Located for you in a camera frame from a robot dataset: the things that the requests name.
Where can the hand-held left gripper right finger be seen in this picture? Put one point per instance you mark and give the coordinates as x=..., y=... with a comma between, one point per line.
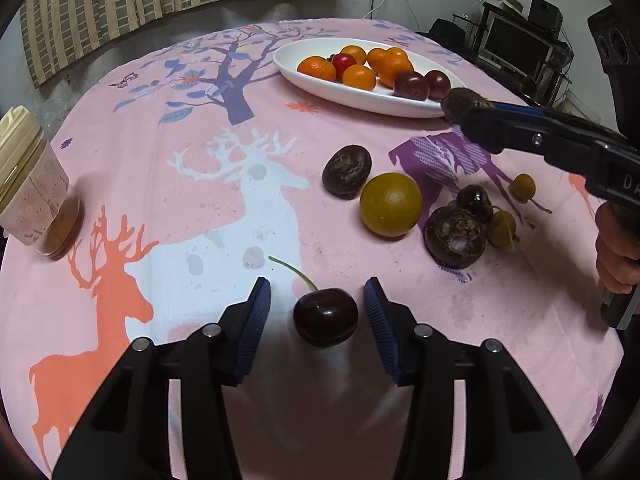
x=382, y=330

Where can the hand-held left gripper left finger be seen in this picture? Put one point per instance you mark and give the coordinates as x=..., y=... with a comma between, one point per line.
x=252, y=330

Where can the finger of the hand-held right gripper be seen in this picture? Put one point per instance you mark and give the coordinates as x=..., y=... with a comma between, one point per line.
x=550, y=119
x=515, y=135

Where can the dark cherry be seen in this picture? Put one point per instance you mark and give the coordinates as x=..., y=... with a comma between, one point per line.
x=325, y=317
x=474, y=200

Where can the smooth orange kumquat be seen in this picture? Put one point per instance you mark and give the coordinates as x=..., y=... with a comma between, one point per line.
x=353, y=52
x=359, y=76

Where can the red cherry tomato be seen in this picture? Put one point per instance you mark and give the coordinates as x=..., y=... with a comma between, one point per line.
x=343, y=62

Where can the white oval plate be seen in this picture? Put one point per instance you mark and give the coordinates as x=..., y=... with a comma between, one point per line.
x=300, y=87

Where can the person's right hand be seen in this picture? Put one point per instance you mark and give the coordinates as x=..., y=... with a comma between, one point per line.
x=617, y=255

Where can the black computer desk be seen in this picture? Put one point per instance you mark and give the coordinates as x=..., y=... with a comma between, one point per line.
x=555, y=75

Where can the small green fruit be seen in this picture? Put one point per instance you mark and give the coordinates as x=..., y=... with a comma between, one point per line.
x=521, y=187
x=501, y=227

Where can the computer monitor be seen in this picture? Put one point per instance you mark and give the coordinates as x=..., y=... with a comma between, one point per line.
x=515, y=42

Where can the tall black speaker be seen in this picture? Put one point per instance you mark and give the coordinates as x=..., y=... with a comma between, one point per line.
x=617, y=55

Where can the small black speaker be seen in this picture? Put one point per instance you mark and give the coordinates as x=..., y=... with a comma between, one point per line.
x=544, y=12

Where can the pink deer printed tablecloth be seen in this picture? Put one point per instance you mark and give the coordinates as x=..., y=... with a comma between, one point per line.
x=200, y=235

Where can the yellow-green orange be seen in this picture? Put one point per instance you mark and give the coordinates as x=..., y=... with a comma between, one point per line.
x=391, y=204

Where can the jar with cream lid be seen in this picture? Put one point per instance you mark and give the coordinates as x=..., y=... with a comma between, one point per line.
x=32, y=190

